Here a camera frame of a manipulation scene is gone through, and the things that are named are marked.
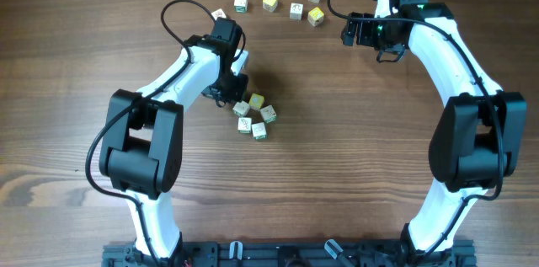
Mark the plain white picture block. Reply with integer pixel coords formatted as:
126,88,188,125
232,101,250,117

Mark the yellow top letter block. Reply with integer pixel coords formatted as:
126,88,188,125
248,93,265,111

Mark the white block green J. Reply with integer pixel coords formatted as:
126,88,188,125
237,117,252,134

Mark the white block green V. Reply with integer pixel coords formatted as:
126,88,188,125
260,105,277,123

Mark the white block green Z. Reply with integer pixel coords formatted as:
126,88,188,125
251,122,267,140

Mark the white block red side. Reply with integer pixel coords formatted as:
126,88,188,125
290,3,303,20

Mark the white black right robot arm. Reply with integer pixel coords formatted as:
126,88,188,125
341,0,527,262

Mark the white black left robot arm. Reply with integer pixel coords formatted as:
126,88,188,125
92,18,248,266

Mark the yellow top block red mark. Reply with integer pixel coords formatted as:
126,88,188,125
307,7,325,27

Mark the white block brown drawing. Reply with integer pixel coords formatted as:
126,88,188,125
211,8,227,19

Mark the white block green side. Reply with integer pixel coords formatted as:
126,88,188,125
233,0,248,13

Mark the yellow top plain block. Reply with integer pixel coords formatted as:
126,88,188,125
263,0,278,13

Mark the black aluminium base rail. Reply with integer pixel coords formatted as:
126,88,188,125
101,239,478,267

